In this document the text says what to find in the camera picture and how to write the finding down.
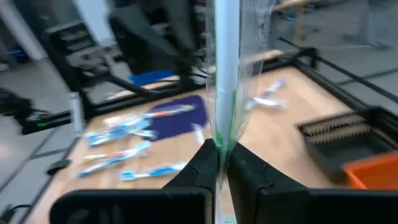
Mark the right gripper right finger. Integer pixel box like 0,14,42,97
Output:
226,141,312,224

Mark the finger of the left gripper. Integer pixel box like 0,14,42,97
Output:
108,6,185,76

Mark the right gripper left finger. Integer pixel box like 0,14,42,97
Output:
162,139,218,191

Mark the orange white bagged toothbrush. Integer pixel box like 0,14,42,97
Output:
81,141,152,162
104,104,197,126
192,123,206,144

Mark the purple white bagged toothbrush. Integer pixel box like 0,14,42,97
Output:
261,78,287,98
246,98,285,110

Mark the green white bagged toothbrush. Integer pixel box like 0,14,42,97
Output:
205,0,277,224

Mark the blue chair seat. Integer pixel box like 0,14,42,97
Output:
129,70,178,86

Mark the navy blue cloth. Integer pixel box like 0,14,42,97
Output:
144,95,209,142

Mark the black slotted plastic basket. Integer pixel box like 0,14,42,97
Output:
297,107,398,184

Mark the orange slotted plastic basket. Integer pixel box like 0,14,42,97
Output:
343,151,398,190

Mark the silver aluminium post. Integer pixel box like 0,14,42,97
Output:
70,91,85,134

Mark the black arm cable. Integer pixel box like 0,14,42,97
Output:
0,203,32,223

